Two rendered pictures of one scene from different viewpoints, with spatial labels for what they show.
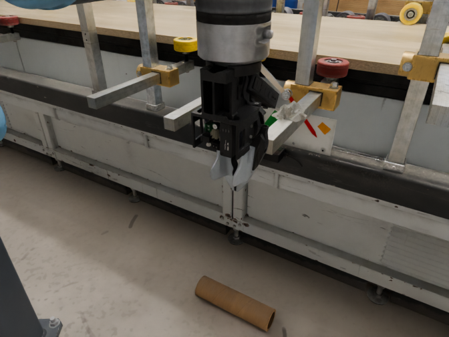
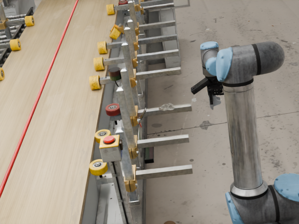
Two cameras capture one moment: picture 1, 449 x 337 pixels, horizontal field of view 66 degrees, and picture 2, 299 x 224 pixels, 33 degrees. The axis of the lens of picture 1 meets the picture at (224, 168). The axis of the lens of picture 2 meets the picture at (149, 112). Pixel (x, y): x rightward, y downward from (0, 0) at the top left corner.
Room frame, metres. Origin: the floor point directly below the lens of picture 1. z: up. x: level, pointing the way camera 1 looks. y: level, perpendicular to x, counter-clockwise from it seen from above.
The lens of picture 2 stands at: (1.73, 1.89, 2.20)
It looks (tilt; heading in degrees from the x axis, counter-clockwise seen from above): 30 degrees down; 245
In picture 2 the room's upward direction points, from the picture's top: 10 degrees counter-clockwise
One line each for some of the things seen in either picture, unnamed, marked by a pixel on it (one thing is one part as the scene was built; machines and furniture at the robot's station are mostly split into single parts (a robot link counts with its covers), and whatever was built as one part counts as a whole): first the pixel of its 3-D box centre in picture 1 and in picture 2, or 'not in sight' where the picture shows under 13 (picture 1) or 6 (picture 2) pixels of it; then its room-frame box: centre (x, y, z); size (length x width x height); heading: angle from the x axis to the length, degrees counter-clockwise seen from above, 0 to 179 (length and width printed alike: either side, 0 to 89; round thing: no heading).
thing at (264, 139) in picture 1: (251, 142); not in sight; (0.45, -0.04, 0.91); 0.05 x 0.02 x 0.09; 60
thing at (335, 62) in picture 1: (330, 80); (114, 115); (0.91, -0.28, 0.85); 0.08 x 0.08 x 0.11
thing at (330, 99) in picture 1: (311, 93); (132, 116); (0.83, -0.22, 0.85); 0.13 x 0.06 x 0.05; 60
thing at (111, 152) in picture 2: not in sight; (111, 149); (1.23, 0.46, 1.18); 0.07 x 0.07 x 0.08; 60
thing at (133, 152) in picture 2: not in sight; (132, 146); (0.96, 0.00, 0.82); 0.13 x 0.06 x 0.05; 60
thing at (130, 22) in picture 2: not in sight; (135, 54); (0.46, -0.84, 0.88); 0.03 x 0.03 x 0.48; 60
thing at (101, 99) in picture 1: (148, 81); (144, 174); (1.02, 0.23, 0.82); 0.43 x 0.03 x 0.04; 150
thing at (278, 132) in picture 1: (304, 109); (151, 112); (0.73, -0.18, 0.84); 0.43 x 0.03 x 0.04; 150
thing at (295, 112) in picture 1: (292, 108); (166, 106); (0.66, -0.14, 0.87); 0.09 x 0.07 x 0.02; 150
